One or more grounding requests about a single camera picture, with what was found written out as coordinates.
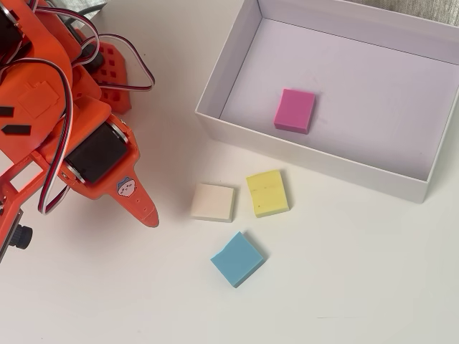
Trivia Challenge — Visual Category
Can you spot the orange gripper black servo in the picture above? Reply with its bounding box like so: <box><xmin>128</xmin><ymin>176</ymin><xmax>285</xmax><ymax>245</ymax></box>
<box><xmin>42</xmin><ymin>99</ymin><xmax>160</xmax><ymax>229</ymax></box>

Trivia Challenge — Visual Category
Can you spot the pink foam cuboid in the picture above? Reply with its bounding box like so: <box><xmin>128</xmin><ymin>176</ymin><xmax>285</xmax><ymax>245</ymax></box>
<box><xmin>273</xmin><ymin>87</ymin><xmax>317</xmax><ymax>136</ymax></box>

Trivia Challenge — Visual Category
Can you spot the cream foam cuboid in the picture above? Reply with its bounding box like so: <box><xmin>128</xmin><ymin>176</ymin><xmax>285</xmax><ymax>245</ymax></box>
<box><xmin>189</xmin><ymin>183</ymin><xmax>236</xmax><ymax>223</ymax></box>

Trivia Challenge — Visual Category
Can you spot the blue foam cuboid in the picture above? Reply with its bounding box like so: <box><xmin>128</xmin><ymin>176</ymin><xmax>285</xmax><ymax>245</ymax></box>
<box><xmin>209</xmin><ymin>230</ymin><xmax>268</xmax><ymax>289</ymax></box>

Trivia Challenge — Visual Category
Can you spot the yellow foam cuboid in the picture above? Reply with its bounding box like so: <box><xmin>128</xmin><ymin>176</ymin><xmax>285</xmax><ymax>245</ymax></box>
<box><xmin>245</xmin><ymin>169</ymin><xmax>291</xmax><ymax>219</ymax></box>

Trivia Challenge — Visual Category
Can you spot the white cardboard box bin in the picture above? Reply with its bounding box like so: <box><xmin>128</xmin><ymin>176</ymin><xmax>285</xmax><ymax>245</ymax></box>
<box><xmin>194</xmin><ymin>0</ymin><xmax>459</xmax><ymax>204</ymax></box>

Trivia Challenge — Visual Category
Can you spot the beige woven curtain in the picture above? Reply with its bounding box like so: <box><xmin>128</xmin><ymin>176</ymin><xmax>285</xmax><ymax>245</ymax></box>
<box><xmin>385</xmin><ymin>0</ymin><xmax>459</xmax><ymax>27</ymax></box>

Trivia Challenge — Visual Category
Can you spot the red white black servo cable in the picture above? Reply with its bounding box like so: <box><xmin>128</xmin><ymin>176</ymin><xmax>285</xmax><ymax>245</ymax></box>
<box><xmin>0</xmin><ymin>57</ymin><xmax>75</xmax><ymax>215</ymax></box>
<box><xmin>35</xmin><ymin>6</ymin><xmax>156</xmax><ymax>93</ymax></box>

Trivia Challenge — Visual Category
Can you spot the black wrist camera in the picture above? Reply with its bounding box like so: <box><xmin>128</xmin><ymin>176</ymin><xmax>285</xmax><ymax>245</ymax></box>
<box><xmin>6</xmin><ymin>222</ymin><xmax>34</xmax><ymax>251</ymax></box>

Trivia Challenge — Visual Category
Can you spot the orange robot base plate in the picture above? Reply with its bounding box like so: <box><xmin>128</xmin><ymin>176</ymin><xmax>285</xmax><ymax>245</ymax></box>
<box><xmin>77</xmin><ymin>28</ymin><xmax>133</xmax><ymax>115</ymax></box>

